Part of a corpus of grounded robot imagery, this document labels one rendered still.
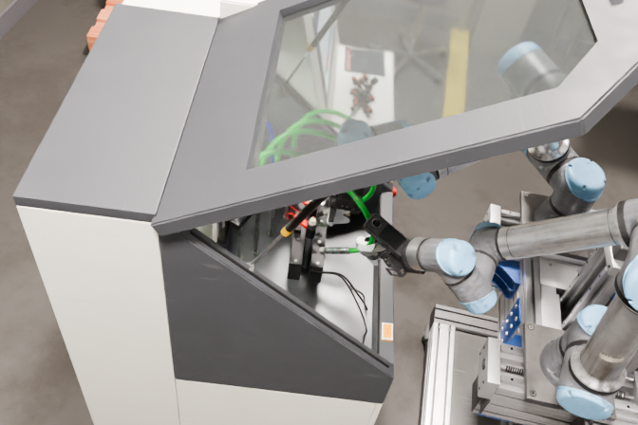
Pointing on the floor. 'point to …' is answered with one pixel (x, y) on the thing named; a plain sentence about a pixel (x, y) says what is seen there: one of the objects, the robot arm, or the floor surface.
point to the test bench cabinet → (266, 407)
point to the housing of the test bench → (122, 184)
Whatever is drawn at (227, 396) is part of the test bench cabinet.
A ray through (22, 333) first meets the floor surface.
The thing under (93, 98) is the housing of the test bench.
